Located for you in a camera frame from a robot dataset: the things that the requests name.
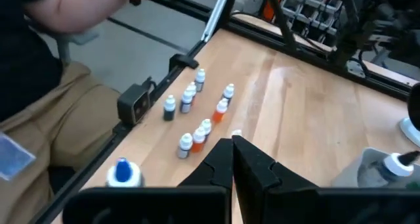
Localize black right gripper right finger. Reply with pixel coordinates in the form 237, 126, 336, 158
232, 135, 319, 224

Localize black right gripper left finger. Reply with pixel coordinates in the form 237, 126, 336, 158
178, 137, 234, 189

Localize small orange dropper bottle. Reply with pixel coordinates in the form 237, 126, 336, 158
211, 98, 229, 124
191, 126, 207, 154

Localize large blue-capped colouring bottle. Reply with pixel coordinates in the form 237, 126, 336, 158
105, 157, 145, 189

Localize large black-capped colouring bottle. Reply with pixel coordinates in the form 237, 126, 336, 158
380, 150, 420, 179

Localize small black dropper bottle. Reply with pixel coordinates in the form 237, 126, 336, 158
199, 118, 213, 143

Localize small dark blue dropper bottle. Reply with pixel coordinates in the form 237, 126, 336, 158
179, 89, 194, 114

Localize small dark green dropper bottle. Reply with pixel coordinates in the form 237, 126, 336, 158
163, 94, 177, 122

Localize grey plastic tray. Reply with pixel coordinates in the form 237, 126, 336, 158
331, 147, 420, 189

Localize white light bar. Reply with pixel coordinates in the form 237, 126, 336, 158
200, 0, 230, 43

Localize orange object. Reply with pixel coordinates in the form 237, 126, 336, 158
262, 0, 287, 21

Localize white cylindrical container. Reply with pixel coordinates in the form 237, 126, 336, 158
398, 82, 420, 148

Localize grey compartment rack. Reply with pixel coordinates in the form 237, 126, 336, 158
282, 0, 344, 37

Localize blue card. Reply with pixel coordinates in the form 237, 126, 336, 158
0, 131, 37, 182

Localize person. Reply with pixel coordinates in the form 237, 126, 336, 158
0, 0, 155, 224

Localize small black camera box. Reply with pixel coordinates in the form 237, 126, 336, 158
117, 76, 155, 126

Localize black table frame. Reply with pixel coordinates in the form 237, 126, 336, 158
29, 0, 414, 224

